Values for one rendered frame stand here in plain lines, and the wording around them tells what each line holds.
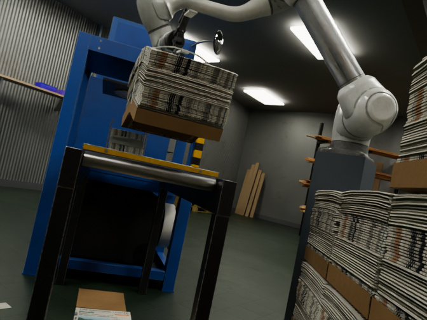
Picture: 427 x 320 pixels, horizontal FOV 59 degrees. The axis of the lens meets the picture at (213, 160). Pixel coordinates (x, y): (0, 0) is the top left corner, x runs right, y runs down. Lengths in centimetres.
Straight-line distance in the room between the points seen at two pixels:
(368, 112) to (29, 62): 653
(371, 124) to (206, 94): 60
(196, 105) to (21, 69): 626
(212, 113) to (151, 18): 62
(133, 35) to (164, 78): 165
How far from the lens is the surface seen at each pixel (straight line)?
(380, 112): 144
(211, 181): 132
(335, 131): 168
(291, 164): 1146
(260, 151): 1199
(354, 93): 148
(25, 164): 745
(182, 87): 118
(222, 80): 122
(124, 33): 280
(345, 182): 159
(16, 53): 732
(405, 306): 64
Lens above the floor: 78
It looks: 3 degrees up
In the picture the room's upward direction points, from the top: 12 degrees clockwise
